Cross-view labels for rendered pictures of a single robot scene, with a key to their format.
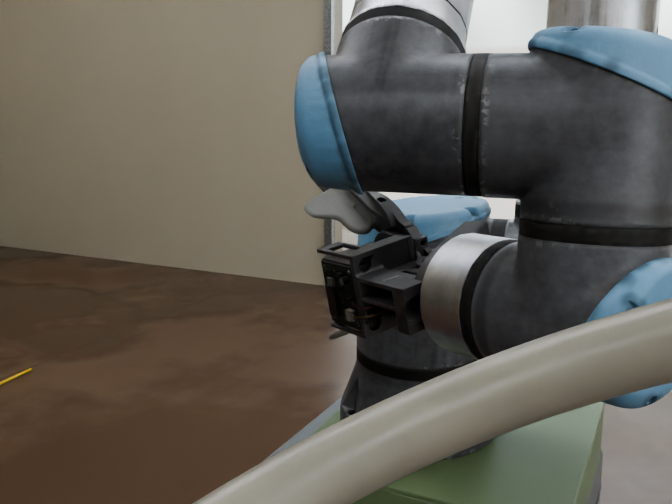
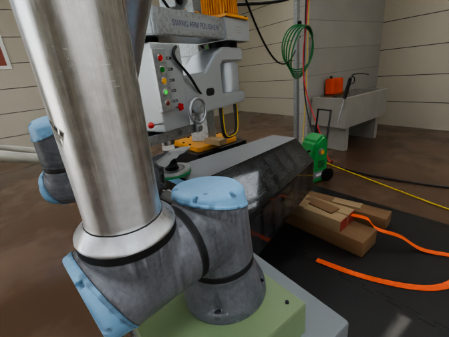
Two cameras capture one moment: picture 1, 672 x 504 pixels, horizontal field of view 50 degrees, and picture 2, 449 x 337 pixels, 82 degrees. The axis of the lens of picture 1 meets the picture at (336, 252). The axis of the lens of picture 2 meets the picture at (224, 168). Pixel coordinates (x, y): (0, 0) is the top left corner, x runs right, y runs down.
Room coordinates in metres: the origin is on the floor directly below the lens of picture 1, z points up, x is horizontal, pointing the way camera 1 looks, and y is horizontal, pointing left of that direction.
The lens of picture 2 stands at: (1.08, -0.49, 1.41)
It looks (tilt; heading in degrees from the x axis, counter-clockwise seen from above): 21 degrees down; 120
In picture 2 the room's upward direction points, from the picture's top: 6 degrees counter-clockwise
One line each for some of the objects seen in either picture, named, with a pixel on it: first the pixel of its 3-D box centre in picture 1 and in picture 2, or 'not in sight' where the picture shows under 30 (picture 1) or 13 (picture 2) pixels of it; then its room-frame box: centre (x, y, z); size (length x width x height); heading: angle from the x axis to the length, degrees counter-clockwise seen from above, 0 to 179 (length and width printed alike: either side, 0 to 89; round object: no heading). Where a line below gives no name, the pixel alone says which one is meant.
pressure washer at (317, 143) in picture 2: not in sight; (313, 146); (0.56, 2.69, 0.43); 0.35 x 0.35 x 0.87; 53
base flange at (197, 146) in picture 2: not in sight; (204, 140); (-0.34, 1.65, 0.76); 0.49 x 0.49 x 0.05; 68
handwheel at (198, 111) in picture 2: not in sight; (193, 110); (0.24, 0.70, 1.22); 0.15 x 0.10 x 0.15; 84
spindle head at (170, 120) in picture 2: not in sight; (168, 89); (0.11, 0.68, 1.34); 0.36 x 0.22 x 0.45; 84
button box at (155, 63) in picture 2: not in sight; (162, 81); (0.21, 0.51, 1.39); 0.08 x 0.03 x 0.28; 84
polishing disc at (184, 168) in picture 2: not in sight; (172, 169); (0.10, 0.60, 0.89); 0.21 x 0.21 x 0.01
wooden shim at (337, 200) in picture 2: not in sight; (347, 202); (1.01, 1.90, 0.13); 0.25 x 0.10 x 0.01; 167
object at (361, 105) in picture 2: not in sight; (349, 118); (0.84, 4.49, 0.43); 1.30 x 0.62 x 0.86; 64
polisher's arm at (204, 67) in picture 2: not in sight; (205, 87); (0.16, 0.98, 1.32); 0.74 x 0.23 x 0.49; 84
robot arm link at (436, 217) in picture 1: (428, 274); (210, 221); (0.82, -0.11, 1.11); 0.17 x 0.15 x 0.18; 72
